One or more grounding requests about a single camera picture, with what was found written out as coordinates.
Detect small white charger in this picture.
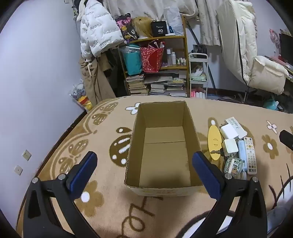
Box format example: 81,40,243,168
222,138,238,157

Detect white puffer jacket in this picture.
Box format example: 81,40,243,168
77,0,126,61

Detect bag of plush toys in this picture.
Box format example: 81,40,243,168
70,79,94,111

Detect cartoon grey earbud case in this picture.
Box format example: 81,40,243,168
223,157,244,180

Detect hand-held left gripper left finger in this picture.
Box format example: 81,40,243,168
23,151,101,238

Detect black box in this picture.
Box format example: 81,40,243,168
151,20,168,37

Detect white trolley cart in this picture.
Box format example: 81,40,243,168
188,53,209,99

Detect black printed bag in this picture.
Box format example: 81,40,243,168
114,14,140,40

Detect teal plastic toy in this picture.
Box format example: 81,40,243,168
263,95,280,110

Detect blonde wig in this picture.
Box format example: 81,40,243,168
131,16,153,39

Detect pink fan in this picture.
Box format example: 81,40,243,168
269,29,281,56

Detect cream padded lounge chair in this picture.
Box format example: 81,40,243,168
216,0,290,95

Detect beige flower printed blanket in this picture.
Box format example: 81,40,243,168
16,96,293,238

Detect cardboard box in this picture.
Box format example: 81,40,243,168
124,101,207,197

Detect teal bag in clear bin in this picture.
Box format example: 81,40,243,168
121,44,142,76

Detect white plastic bag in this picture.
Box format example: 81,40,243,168
164,6,185,36

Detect wooden shelf rack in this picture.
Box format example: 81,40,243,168
118,15,189,96

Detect dark monitor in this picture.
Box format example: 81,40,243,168
279,32,293,67

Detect yellow oval board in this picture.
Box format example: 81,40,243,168
207,125,223,161

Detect beige hanging coat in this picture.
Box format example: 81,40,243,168
79,56,116,107

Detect large white charger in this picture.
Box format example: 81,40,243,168
220,124,239,140

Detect dark hanging clothes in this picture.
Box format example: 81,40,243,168
101,47,125,96

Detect small white remote control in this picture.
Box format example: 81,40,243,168
224,117,248,140

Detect red patterned bag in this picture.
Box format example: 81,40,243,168
140,40,165,73

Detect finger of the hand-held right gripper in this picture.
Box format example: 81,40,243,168
279,130,293,151

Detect long white keypad remote control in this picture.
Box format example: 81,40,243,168
243,137,257,175

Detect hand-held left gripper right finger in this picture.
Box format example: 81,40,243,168
192,151,268,238

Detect stack of old books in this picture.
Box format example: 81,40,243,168
125,74,148,95

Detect light blue power bank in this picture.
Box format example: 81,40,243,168
237,140,248,172

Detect pile of magazines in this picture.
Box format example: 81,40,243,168
149,78,187,97

